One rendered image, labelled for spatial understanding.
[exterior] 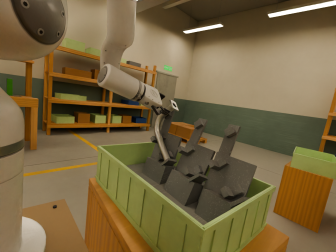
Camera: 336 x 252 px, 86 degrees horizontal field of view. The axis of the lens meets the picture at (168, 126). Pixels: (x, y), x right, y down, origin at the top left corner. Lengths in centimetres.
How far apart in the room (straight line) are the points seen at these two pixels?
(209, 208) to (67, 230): 41
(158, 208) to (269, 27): 715
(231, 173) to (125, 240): 40
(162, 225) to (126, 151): 50
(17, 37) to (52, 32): 4
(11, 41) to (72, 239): 34
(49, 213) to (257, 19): 758
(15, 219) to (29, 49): 24
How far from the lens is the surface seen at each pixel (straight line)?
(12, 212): 36
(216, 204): 64
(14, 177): 34
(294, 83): 669
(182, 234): 49
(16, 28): 25
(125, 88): 68
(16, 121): 31
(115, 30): 66
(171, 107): 86
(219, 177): 70
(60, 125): 496
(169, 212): 51
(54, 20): 27
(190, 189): 70
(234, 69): 741
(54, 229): 47
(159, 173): 82
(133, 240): 64
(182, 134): 533
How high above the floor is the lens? 122
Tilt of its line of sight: 9 degrees down
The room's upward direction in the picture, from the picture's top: 8 degrees clockwise
